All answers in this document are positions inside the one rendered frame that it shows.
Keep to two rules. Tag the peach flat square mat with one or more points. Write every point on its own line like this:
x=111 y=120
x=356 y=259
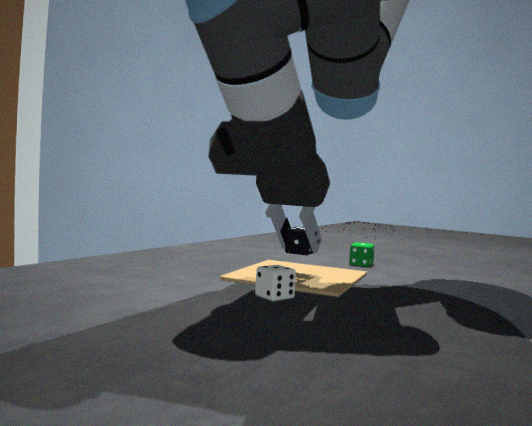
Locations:
x=309 y=278

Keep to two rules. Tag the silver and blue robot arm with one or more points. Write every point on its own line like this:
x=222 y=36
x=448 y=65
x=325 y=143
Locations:
x=247 y=41

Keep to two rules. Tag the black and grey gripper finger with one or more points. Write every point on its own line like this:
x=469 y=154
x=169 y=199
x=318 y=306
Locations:
x=312 y=232
x=280 y=222

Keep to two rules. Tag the green die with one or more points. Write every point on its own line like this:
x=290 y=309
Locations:
x=361 y=254

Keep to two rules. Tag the black die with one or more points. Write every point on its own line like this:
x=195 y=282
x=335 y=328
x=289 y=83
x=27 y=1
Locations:
x=296 y=242

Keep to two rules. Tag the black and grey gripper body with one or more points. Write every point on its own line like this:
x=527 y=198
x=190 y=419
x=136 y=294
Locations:
x=273 y=139

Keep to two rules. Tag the white die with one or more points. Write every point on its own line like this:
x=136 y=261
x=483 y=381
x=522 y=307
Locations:
x=275 y=282

